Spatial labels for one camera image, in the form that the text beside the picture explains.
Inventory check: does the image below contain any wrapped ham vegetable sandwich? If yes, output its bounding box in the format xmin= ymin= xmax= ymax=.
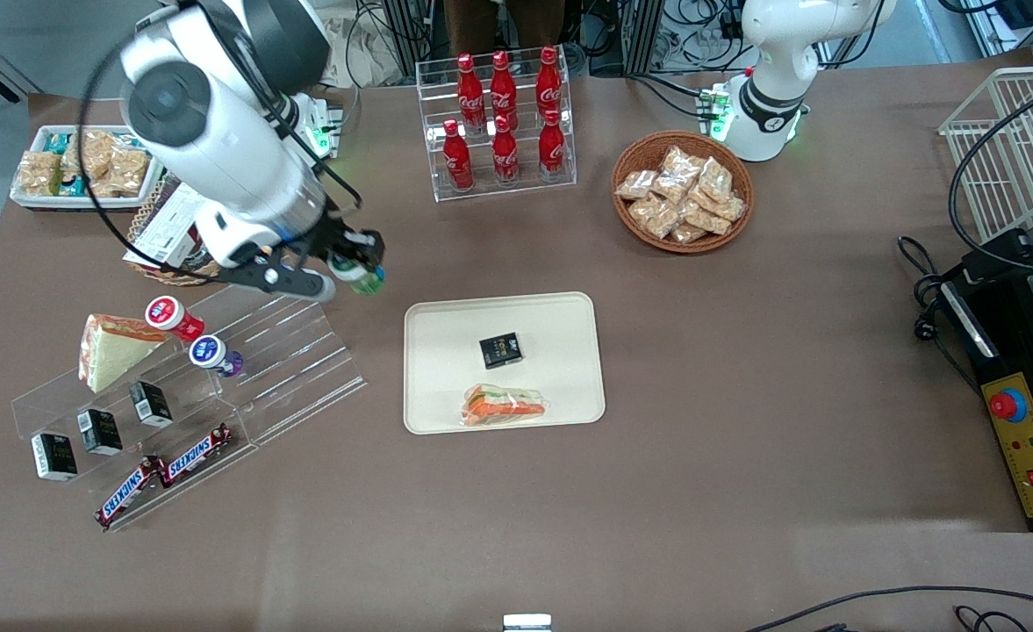
xmin=461 ymin=384 xmax=548 ymax=428

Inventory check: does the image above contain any red white chocolate box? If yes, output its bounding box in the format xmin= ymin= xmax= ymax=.
xmin=122 ymin=182 xmax=212 ymax=269

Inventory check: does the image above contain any round wicker basket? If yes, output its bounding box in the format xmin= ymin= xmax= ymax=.
xmin=611 ymin=131 xmax=756 ymax=255

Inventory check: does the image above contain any wrapped white bread sandwich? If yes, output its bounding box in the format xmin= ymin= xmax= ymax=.
xmin=77 ymin=313 xmax=167 ymax=394

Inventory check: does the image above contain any clear acrylic step stand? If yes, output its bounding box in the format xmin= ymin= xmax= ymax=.
xmin=181 ymin=285 xmax=369 ymax=446
xmin=11 ymin=334 xmax=259 ymax=533

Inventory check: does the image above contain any purple gum bottle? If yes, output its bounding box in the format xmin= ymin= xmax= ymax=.
xmin=189 ymin=334 xmax=244 ymax=379

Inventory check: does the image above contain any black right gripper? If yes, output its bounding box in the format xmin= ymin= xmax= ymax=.
xmin=286 ymin=211 xmax=386 ymax=275

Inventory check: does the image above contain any clear acrylic bottle rack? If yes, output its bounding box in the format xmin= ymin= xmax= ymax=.
xmin=415 ymin=47 xmax=579 ymax=204

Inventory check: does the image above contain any crumpled beige cloth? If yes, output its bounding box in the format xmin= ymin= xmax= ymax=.
xmin=319 ymin=13 xmax=413 ymax=90

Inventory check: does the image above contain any rice cracker snack pack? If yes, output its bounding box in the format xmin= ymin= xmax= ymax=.
xmin=107 ymin=147 xmax=152 ymax=197
xmin=63 ymin=128 xmax=124 ymax=177
xmin=18 ymin=150 xmax=66 ymax=198

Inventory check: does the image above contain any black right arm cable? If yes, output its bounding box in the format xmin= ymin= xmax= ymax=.
xmin=76 ymin=33 xmax=364 ymax=287

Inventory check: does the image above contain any small black box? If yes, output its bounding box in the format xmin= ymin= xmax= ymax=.
xmin=478 ymin=332 xmax=524 ymax=370
xmin=76 ymin=408 xmax=124 ymax=456
xmin=128 ymin=380 xmax=174 ymax=429
xmin=31 ymin=432 xmax=79 ymax=482

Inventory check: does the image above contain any black cable with plug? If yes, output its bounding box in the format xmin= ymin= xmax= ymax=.
xmin=897 ymin=234 xmax=980 ymax=396

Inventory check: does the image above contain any white rectangular snack tray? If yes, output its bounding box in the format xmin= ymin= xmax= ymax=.
xmin=10 ymin=125 xmax=168 ymax=212

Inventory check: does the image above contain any red gum bottle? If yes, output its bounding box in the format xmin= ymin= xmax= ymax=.
xmin=145 ymin=296 xmax=206 ymax=344

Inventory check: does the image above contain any thick black gripper cable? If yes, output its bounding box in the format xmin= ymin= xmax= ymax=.
xmin=948 ymin=78 xmax=1033 ymax=275

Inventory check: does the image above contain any white wire basket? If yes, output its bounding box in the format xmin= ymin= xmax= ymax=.
xmin=936 ymin=65 xmax=1033 ymax=244

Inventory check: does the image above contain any Snickers bar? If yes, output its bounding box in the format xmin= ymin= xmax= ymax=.
xmin=158 ymin=423 xmax=233 ymax=487
xmin=94 ymin=456 xmax=167 ymax=528

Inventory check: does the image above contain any red Coca-Cola bottle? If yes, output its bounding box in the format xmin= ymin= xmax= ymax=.
xmin=441 ymin=118 xmax=476 ymax=192
xmin=456 ymin=54 xmax=487 ymax=138
xmin=490 ymin=114 xmax=520 ymax=186
xmin=534 ymin=46 xmax=564 ymax=124
xmin=489 ymin=50 xmax=520 ymax=133
xmin=537 ymin=109 xmax=567 ymax=182

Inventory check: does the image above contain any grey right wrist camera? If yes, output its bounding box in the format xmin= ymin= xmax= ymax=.
xmin=218 ymin=258 xmax=339 ymax=305

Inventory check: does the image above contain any person behind table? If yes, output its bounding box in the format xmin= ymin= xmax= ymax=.
xmin=442 ymin=0 xmax=568 ymax=59

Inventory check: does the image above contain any beige serving tray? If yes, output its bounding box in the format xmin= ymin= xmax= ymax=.
xmin=403 ymin=291 xmax=607 ymax=436

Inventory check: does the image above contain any green gum bottle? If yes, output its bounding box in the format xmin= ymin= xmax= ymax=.
xmin=327 ymin=255 xmax=387 ymax=297

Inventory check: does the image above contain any looped black cable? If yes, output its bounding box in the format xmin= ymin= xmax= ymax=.
xmin=953 ymin=605 xmax=1032 ymax=632

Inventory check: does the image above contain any black yellow control box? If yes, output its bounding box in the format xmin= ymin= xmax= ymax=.
xmin=936 ymin=268 xmax=1033 ymax=534

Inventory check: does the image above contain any long thin black cable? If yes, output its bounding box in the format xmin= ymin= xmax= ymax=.
xmin=742 ymin=585 xmax=1033 ymax=632

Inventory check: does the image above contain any oval wicker basket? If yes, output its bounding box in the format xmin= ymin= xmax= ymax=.
xmin=125 ymin=176 xmax=229 ymax=288

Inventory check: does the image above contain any aluminium frame post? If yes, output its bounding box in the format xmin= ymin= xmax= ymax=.
xmin=620 ymin=0 xmax=669 ymax=77

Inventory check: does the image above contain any red emergency stop button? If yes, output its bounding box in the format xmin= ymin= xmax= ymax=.
xmin=987 ymin=385 xmax=1029 ymax=425

